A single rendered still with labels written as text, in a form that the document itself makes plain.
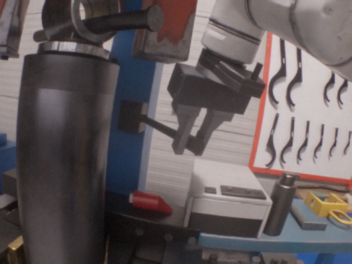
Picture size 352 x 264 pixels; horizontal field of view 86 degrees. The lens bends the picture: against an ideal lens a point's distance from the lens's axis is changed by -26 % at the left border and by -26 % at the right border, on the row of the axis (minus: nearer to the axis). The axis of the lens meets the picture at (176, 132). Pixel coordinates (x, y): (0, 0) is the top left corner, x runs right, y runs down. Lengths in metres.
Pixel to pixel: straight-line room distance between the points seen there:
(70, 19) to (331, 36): 0.40
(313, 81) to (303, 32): 2.47
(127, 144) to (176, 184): 1.74
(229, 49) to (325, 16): 0.16
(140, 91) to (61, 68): 0.48
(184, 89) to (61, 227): 0.34
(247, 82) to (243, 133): 2.18
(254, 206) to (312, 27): 0.54
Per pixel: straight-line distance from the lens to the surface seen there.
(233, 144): 2.48
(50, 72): 0.42
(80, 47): 0.44
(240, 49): 0.34
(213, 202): 0.66
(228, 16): 0.34
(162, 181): 2.58
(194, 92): 0.36
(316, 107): 2.71
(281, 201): 0.73
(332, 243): 0.88
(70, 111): 0.41
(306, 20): 0.24
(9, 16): 0.50
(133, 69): 0.86
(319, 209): 1.05
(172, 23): 0.52
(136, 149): 0.86
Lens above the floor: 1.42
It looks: 8 degrees down
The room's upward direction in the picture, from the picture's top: 9 degrees clockwise
